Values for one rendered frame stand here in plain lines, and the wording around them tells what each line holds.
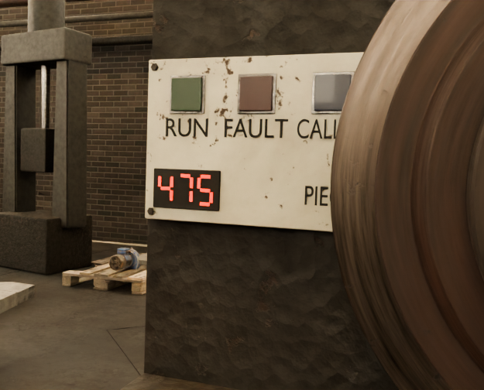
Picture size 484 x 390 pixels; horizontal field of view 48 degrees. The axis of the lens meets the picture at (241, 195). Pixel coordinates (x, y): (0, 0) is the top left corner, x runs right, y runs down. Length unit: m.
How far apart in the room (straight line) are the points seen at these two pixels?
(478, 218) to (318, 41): 0.32
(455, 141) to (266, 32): 0.30
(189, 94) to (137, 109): 6.97
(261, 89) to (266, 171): 0.09
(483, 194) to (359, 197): 0.12
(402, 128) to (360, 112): 0.04
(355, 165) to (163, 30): 0.33
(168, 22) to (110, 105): 7.15
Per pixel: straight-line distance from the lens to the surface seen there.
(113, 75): 7.84
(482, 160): 0.34
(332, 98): 0.56
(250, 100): 0.58
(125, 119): 7.66
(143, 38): 7.33
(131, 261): 5.12
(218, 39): 0.63
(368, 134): 0.42
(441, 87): 0.40
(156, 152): 0.63
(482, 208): 0.34
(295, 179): 0.57
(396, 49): 0.43
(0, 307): 4.40
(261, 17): 0.62
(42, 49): 5.93
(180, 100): 0.61
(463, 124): 0.38
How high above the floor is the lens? 1.12
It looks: 3 degrees down
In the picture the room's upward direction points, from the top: 2 degrees clockwise
